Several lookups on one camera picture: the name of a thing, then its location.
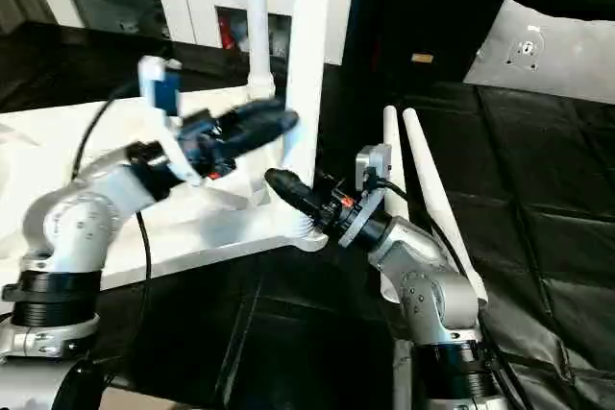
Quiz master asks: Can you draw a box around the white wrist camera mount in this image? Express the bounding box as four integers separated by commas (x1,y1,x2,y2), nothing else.
356,144,396,196
137,57,205,186

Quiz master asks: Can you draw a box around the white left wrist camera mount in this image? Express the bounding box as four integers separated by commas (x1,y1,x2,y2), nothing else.
137,57,205,186

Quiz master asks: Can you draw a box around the black work mat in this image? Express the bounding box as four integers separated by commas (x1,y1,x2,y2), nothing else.
0,21,615,410

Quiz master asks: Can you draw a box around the white plastic table top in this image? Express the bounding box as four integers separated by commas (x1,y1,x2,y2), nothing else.
0,84,333,292

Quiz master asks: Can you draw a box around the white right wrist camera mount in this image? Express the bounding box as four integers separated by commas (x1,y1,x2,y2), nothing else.
356,144,396,196

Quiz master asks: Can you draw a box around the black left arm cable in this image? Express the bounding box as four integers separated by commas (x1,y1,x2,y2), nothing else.
72,79,157,365

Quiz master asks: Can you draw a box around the white padded sheet with fitting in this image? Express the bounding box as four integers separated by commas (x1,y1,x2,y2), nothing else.
463,0,615,106

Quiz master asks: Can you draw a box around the white plastic table leg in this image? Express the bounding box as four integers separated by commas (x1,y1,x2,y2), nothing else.
402,108,489,307
245,0,276,96
382,106,410,225
283,0,336,230

